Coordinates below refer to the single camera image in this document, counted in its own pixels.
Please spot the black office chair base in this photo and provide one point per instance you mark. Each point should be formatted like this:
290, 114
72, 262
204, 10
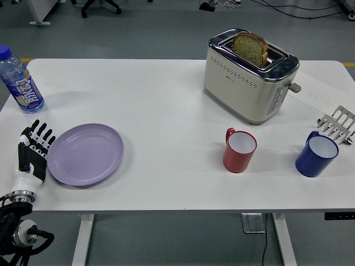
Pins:
100, 5

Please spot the silver metal toast rack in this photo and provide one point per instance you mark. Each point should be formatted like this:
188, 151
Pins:
342, 119

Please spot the blue label drink bottle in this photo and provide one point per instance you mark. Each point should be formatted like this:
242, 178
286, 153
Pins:
26, 88

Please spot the blue mug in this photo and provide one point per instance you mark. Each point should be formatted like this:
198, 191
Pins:
309, 164

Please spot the purple round plate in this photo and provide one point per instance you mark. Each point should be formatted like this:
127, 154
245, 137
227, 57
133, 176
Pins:
84, 155

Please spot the red mug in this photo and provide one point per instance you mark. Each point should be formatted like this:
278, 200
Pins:
235, 160

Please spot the cream chrome toaster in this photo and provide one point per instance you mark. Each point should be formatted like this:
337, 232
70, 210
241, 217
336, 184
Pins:
235, 91

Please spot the metal floor socket box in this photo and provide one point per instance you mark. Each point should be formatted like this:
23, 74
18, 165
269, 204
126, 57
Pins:
252, 223

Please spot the black table control panel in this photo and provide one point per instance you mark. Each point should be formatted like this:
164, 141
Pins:
339, 216

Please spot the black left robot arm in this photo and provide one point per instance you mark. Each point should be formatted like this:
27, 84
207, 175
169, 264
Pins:
14, 207

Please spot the brown bread slice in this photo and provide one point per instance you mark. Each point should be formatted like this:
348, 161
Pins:
248, 48

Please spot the white desk foot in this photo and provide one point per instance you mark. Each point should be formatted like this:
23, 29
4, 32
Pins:
41, 11

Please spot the white paper sheet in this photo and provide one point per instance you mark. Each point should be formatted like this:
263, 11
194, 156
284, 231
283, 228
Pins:
319, 91

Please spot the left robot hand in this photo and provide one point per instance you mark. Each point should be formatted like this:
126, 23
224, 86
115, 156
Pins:
26, 178

